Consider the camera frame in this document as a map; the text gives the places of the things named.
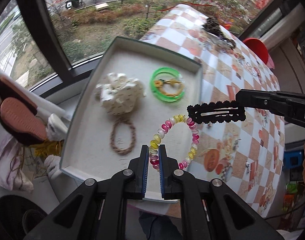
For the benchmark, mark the red plastic stool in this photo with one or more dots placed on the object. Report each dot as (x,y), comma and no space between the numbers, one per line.
(259,48)

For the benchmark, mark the pink-soled slipper lower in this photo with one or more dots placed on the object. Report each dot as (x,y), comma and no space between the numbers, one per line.
(18,120)

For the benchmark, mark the white fluffy slipper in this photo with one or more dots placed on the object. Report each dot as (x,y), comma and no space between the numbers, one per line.
(56,129)

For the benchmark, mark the brown braided headband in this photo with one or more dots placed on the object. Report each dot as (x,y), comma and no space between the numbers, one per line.
(225,43)

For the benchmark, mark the green-rimmed white tray box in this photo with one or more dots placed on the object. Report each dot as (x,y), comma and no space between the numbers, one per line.
(98,144)

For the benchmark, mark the green translucent bangle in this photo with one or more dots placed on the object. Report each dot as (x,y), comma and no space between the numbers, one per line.
(167,84)

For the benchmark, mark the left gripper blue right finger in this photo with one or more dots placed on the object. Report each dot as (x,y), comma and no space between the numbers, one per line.
(163,169)

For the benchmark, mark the pink-soled slipper upper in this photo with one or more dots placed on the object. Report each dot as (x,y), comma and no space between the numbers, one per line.
(8,89)

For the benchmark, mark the black scalloped snap clip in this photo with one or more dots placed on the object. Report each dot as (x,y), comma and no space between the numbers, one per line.
(216,112)

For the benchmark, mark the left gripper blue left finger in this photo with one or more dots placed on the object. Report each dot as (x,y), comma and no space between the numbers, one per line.
(144,163)

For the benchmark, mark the checkered patterned tablecloth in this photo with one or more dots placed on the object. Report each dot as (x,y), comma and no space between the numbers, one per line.
(242,146)

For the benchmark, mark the white polka dot scrunchie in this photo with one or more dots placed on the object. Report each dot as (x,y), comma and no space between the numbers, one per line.
(118,94)

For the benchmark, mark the pink-soled slipper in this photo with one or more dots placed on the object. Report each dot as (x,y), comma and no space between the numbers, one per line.
(18,120)
(8,89)

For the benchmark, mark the leopard print scrunchie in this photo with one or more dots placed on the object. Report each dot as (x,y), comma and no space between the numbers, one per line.
(211,25)

